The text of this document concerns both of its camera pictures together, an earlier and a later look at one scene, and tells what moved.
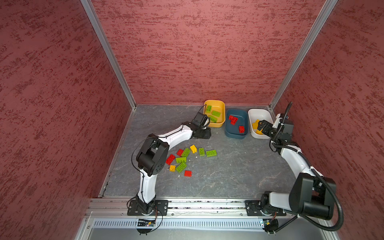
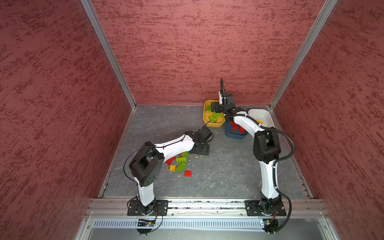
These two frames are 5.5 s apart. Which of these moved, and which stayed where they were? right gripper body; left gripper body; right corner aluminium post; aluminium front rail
Moved: left gripper body; right gripper body
Stayed: aluminium front rail; right corner aluminium post
